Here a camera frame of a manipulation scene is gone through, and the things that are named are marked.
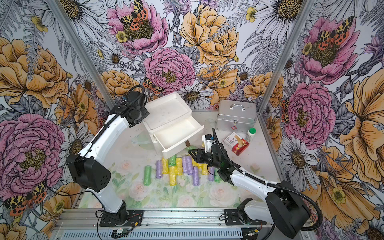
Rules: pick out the purple bag roll front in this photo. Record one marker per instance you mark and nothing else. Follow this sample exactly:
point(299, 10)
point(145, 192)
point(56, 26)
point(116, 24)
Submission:
point(196, 178)

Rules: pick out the silver aluminium case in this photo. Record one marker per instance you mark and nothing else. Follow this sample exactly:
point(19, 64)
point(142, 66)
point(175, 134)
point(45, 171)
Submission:
point(236, 116)

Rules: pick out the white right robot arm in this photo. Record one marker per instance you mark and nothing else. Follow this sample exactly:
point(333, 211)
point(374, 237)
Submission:
point(289, 210)

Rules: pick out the white bottle green cap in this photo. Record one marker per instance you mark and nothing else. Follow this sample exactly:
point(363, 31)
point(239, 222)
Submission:
point(250, 134)

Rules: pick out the green bag roll far left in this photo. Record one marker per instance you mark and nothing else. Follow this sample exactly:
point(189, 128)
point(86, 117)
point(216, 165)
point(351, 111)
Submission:
point(147, 175)

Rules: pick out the purple bag roll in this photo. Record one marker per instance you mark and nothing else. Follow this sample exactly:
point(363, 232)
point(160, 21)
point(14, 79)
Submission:
point(185, 165)
point(159, 169)
point(190, 166)
point(211, 175)
point(196, 178)

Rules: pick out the green bag roll centre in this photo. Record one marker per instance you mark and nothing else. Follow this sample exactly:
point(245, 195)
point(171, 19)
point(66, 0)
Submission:
point(172, 160)

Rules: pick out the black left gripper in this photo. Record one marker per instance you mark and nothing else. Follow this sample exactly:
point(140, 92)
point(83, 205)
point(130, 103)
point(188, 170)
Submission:
point(145, 113)

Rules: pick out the yellow bag roll tilted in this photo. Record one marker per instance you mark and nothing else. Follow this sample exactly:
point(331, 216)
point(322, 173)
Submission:
point(195, 164)

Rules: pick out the purple bag roll back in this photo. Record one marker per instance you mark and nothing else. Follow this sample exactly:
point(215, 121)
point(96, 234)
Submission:
point(190, 166)

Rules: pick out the yellow bag roll left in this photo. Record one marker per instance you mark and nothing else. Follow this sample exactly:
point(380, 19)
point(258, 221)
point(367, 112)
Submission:
point(165, 166)

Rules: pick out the yellow bag roll right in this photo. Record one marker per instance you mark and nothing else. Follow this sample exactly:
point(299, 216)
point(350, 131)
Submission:
point(204, 168)

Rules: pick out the aluminium front rail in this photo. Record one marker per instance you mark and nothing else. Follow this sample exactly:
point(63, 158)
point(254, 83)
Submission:
point(166, 224)

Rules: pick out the white top drawer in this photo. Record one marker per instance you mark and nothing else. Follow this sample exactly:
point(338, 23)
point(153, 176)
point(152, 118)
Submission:
point(172, 140)

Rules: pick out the green bag roll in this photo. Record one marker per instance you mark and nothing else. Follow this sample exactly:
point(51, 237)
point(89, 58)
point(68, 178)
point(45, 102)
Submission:
point(172, 160)
point(217, 179)
point(147, 175)

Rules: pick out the green bag roll right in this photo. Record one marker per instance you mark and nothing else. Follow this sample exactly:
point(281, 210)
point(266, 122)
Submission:
point(217, 179)

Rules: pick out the white plastic drawer cabinet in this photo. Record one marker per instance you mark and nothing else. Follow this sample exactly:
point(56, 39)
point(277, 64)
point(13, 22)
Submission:
point(166, 111)

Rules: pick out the red white small box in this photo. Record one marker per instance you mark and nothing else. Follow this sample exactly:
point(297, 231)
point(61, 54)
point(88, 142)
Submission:
point(236, 143)

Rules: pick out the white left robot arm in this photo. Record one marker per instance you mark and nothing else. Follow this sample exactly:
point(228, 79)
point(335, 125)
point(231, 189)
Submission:
point(87, 167)

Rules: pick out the yellow bag roll centre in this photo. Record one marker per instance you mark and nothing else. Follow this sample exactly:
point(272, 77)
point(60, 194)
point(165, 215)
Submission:
point(179, 166)

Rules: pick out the yellow bag roll front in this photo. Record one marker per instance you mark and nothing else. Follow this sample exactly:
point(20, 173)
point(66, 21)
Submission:
point(173, 175)

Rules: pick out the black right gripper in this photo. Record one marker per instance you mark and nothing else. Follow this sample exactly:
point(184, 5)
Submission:
point(199, 157)

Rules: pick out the floral table mat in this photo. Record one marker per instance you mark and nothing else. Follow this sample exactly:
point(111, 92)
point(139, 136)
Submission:
point(127, 180)

